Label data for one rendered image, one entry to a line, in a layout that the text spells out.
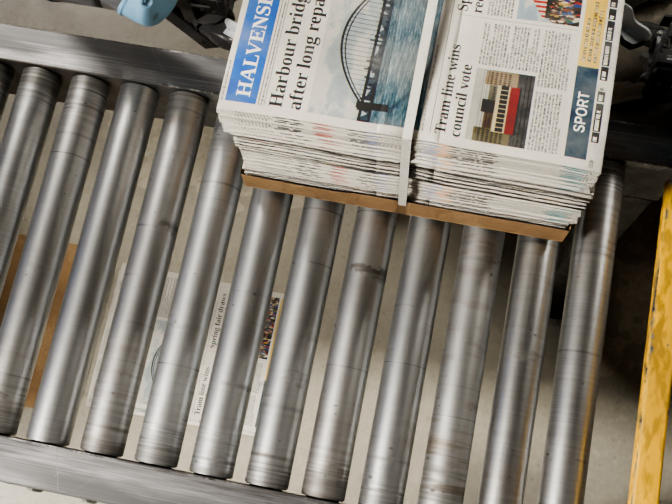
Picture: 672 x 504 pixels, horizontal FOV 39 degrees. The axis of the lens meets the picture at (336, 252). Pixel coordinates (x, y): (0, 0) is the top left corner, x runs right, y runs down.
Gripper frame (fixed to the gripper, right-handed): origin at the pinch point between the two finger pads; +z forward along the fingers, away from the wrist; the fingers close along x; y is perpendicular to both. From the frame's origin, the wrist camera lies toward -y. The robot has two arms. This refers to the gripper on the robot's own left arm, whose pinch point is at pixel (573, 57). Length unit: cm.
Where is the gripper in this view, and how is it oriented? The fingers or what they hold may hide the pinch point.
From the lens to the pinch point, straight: 122.1
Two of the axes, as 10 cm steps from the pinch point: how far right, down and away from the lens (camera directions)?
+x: -1.9, 9.5, -2.3
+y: -0.5, -2.4, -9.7
